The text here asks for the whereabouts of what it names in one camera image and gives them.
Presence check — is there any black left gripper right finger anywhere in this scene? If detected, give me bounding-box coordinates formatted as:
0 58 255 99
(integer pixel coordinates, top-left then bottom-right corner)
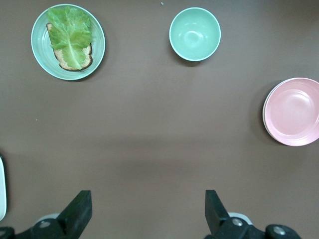
204 189 301 239

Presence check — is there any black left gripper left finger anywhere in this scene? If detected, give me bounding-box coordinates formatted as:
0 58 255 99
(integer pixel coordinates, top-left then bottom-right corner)
0 190 93 239

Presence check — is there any pink plate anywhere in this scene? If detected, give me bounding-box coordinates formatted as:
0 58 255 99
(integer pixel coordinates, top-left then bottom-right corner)
263 77 319 147

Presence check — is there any white appliance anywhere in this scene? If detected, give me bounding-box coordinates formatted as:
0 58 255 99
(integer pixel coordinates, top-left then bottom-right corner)
0 155 7 221

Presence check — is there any brown table cover cloth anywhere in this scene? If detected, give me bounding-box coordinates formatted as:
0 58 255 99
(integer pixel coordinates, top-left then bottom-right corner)
0 0 319 239

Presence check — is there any toasted bread slice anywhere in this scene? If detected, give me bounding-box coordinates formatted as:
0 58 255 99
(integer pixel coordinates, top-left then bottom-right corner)
46 22 93 72

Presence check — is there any green plate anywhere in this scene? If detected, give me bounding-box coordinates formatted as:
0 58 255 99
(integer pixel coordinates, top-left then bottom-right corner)
30 3 106 81

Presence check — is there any green lettuce leaf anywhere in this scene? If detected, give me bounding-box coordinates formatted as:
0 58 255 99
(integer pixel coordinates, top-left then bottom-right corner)
46 6 93 71

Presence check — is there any green bowl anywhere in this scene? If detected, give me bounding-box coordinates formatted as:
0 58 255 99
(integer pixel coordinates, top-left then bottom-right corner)
169 7 222 62

